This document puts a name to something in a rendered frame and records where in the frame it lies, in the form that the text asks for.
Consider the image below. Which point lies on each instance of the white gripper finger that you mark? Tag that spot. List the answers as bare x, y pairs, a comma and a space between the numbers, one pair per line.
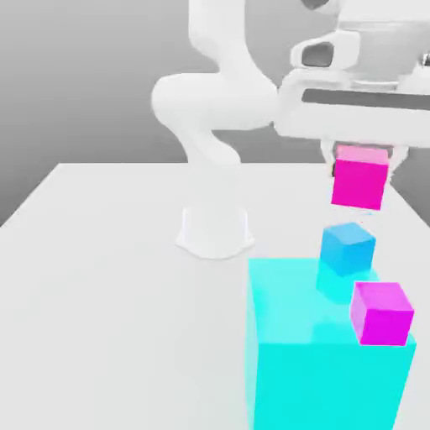
398, 159
328, 156

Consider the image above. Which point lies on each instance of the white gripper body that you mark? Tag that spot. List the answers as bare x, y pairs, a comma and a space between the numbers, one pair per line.
352, 121

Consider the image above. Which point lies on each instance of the small pink cube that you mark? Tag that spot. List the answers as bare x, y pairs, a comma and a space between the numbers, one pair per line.
359, 183

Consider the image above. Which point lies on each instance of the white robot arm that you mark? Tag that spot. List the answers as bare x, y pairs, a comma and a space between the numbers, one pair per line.
215, 100

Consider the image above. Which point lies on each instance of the small blue cube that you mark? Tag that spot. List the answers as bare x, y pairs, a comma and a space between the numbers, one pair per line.
347, 248

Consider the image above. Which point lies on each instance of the small magenta cube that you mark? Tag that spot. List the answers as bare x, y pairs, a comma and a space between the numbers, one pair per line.
383, 314

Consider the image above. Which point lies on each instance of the large cyan box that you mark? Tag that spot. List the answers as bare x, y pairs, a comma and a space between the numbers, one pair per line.
322, 369

